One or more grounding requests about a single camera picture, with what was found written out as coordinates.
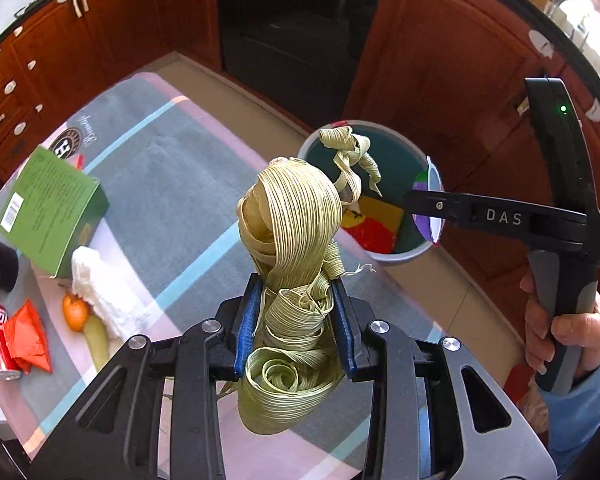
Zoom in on black built-in oven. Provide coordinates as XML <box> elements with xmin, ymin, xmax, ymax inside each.
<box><xmin>218</xmin><ymin>0</ymin><xmax>379</xmax><ymax>128</ymax></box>

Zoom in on white crumpled tissue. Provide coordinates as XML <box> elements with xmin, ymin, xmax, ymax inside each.
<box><xmin>71</xmin><ymin>246</ymin><xmax>150</xmax><ymax>340</ymax></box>

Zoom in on pale green ribbon bundle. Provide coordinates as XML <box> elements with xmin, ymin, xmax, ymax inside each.
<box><xmin>236</xmin><ymin>126</ymin><xmax>381</xmax><ymax>436</ymax></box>

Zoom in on wooden kitchen cabinets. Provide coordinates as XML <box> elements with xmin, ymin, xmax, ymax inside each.
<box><xmin>0</xmin><ymin>0</ymin><xmax>600</xmax><ymax>340</ymax></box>

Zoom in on grey trash bin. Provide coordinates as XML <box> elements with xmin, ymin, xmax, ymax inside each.
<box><xmin>296</xmin><ymin>119</ymin><xmax>448</xmax><ymax>266</ymax></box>

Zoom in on checked tablecloth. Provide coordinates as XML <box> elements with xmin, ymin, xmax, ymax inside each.
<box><xmin>0</xmin><ymin>71</ymin><xmax>449</xmax><ymax>480</ymax></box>

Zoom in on green cardboard box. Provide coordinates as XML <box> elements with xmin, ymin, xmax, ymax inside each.
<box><xmin>0</xmin><ymin>146</ymin><xmax>109</xmax><ymax>278</ymax></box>

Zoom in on person's right hand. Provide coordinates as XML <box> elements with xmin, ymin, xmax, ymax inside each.
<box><xmin>519</xmin><ymin>271</ymin><xmax>600</xmax><ymax>379</ymax></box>

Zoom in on orange snack packet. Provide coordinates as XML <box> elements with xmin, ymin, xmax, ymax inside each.
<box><xmin>4</xmin><ymin>298</ymin><xmax>53</xmax><ymax>374</ymax></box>

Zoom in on blue sleeve right forearm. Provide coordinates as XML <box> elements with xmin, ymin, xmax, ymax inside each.
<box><xmin>540</xmin><ymin>366</ymin><xmax>600</xmax><ymax>476</ymax></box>

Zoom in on orange peel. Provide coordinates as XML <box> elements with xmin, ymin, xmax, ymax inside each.
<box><xmin>61</xmin><ymin>292</ymin><xmax>91</xmax><ymax>333</ymax></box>

